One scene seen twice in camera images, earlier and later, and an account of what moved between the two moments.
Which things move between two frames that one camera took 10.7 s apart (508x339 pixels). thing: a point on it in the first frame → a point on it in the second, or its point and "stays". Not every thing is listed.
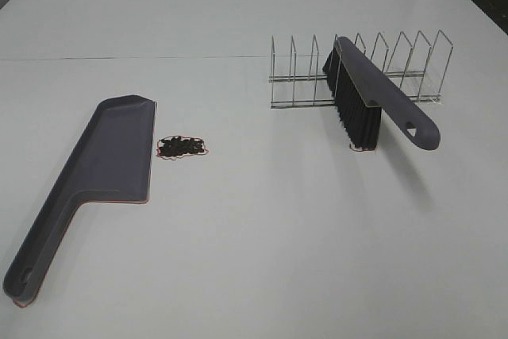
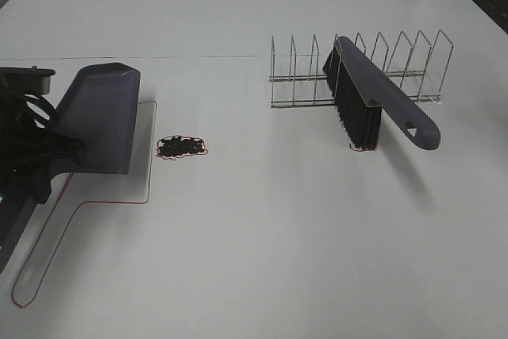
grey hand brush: x=364 y=95 stays
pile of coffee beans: x=176 y=146 stays
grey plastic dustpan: x=109 y=162 → x=100 y=108
